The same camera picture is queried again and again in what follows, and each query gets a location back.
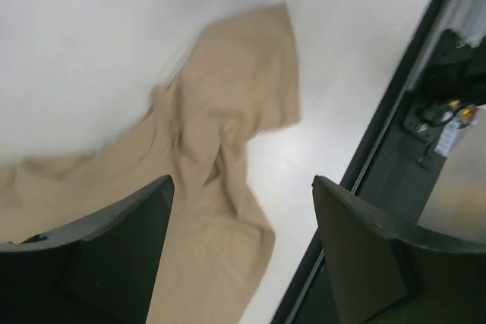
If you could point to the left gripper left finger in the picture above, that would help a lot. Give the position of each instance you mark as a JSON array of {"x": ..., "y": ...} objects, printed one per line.
[{"x": 98, "y": 269}]

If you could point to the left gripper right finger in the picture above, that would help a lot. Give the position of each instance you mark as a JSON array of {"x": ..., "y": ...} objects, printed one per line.
[{"x": 384, "y": 269}]

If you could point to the beige t shirt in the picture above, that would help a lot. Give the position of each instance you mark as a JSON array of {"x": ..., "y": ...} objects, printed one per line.
[{"x": 240, "y": 79}]

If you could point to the right white cable duct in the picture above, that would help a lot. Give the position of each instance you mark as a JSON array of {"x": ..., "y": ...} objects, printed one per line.
[{"x": 447, "y": 137}]

